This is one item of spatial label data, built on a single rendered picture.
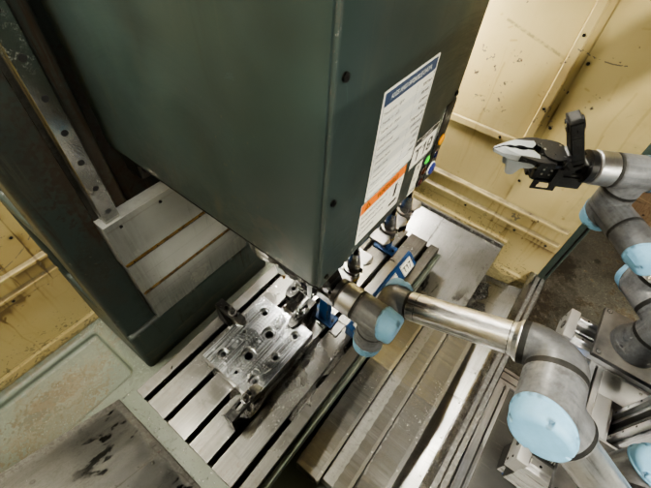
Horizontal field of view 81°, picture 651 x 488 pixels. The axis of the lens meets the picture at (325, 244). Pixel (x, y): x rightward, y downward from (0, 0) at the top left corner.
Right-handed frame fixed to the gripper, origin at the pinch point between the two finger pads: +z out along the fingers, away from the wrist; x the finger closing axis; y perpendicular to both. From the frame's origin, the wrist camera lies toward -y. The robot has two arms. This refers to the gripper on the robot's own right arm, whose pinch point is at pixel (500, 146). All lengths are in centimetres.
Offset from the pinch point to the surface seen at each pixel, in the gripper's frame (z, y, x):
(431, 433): -12, 106, -31
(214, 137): 53, -12, -25
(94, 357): 129, 114, -20
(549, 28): -23, -3, 61
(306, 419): 34, 82, -39
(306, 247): 37, 0, -34
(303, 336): 40, 73, -15
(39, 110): 94, -3, -12
